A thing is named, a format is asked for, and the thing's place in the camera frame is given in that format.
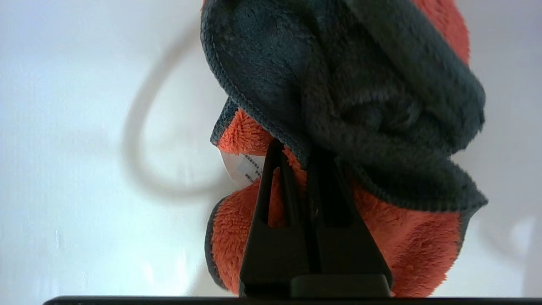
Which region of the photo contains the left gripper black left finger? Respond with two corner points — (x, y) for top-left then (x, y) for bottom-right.
(239, 140), (313, 297)

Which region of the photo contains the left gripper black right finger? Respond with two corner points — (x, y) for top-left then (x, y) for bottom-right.
(305, 146), (392, 278)

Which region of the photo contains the orange and grey cleaning cloth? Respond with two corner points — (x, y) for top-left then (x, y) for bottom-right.
(200, 0), (489, 298)

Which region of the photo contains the white ceramic sink basin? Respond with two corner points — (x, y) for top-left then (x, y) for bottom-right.
(0, 0), (542, 297)

